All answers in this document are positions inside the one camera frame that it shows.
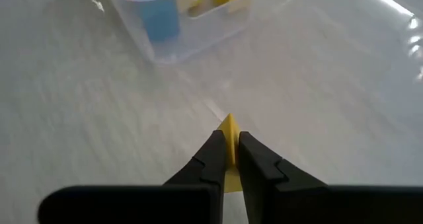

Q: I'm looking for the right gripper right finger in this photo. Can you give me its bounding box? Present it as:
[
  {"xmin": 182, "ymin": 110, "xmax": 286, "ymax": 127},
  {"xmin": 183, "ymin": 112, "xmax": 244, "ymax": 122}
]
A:
[{"xmin": 238, "ymin": 131, "xmax": 423, "ymax": 224}]

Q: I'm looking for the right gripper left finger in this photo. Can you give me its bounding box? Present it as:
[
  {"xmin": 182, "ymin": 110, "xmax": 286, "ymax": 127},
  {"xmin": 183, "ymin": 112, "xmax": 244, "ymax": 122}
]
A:
[{"xmin": 38, "ymin": 130, "xmax": 229, "ymax": 224}]

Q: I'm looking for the yellow wooden block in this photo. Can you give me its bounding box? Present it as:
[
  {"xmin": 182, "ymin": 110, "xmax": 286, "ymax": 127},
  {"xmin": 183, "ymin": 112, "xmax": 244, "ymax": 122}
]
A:
[{"xmin": 217, "ymin": 113, "xmax": 244, "ymax": 194}]

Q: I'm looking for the blue wooden cube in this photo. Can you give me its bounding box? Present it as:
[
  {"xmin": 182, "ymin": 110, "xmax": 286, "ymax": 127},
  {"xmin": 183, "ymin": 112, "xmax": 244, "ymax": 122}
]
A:
[{"xmin": 134, "ymin": 0, "xmax": 181, "ymax": 43}]

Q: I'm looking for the clear plastic bin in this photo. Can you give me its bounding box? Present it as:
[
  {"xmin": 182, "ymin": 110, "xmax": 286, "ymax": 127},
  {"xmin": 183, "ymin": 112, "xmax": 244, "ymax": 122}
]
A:
[{"xmin": 102, "ymin": 0, "xmax": 255, "ymax": 66}]

